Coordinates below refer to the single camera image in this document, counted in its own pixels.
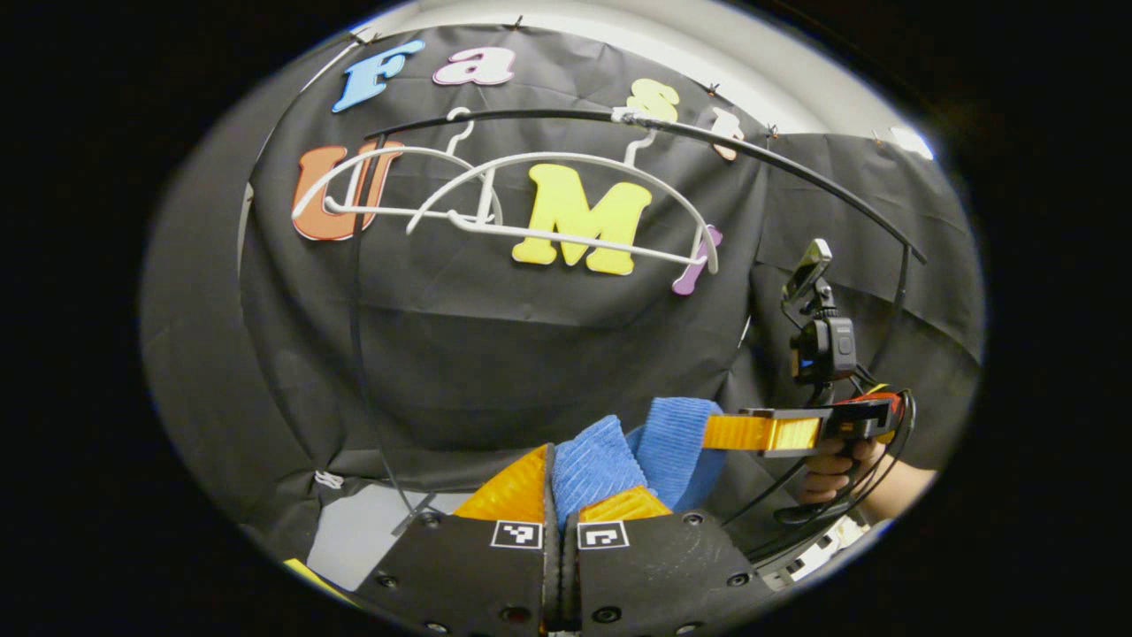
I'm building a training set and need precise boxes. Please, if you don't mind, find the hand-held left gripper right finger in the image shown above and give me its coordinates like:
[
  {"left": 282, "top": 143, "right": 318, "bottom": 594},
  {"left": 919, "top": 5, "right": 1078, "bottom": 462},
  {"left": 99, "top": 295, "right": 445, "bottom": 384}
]
[{"left": 562, "top": 485, "right": 779, "bottom": 633}]

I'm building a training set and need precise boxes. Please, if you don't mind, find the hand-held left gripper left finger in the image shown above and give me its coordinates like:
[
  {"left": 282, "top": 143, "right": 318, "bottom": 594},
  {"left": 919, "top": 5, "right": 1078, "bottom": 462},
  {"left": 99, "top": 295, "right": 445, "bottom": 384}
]
[{"left": 354, "top": 442, "right": 560, "bottom": 636}]

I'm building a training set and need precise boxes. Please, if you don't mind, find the blue corduroy jacket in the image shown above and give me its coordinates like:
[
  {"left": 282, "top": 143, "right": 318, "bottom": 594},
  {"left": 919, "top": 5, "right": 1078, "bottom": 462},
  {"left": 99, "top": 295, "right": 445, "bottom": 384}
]
[{"left": 553, "top": 396, "right": 730, "bottom": 532}]

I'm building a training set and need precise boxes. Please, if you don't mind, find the white plastic hanger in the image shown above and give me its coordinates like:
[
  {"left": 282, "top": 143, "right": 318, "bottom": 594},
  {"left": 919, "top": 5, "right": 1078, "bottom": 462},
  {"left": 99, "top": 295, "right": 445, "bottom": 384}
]
[
  {"left": 292, "top": 108, "right": 505, "bottom": 226},
  {"left": 405, "top": 133, "right": 722, "bottom": 275}
]

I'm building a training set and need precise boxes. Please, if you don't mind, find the black clothes rack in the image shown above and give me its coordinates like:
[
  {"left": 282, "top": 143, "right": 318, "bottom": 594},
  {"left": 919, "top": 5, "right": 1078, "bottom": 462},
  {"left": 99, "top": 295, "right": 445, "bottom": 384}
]
[{"left": 349, "top": 108, "right": 929, "bottom": 536}]

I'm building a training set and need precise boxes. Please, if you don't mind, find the black backdrop cloth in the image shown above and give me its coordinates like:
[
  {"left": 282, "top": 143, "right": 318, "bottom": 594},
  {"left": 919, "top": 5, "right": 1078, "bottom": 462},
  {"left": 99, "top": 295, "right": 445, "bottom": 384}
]
[{"left": 141, "top": 22, "right": 987, "bottom": 563}]

